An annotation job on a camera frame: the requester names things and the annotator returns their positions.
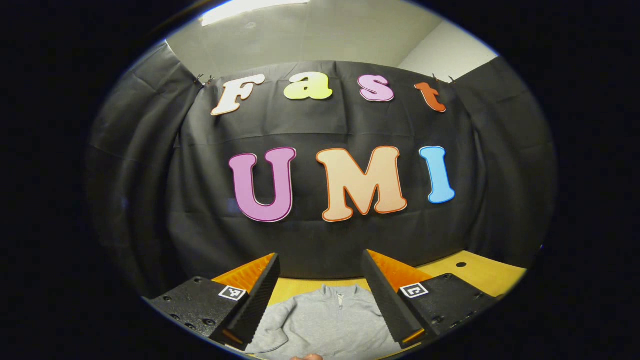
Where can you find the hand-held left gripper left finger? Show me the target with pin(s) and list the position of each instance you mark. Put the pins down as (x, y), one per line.
(257, 305)

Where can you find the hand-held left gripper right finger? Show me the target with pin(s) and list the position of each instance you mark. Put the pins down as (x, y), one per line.
(387, 307)

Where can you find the grey zip-neck sweatshirt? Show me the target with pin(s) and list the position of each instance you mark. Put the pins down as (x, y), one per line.
(325, 325)

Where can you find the black backdrop cloth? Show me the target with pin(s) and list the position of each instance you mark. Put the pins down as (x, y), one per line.
(150, 175)

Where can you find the small black binder clip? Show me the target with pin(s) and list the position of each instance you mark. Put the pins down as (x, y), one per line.
(442, 78)
(202, 79)

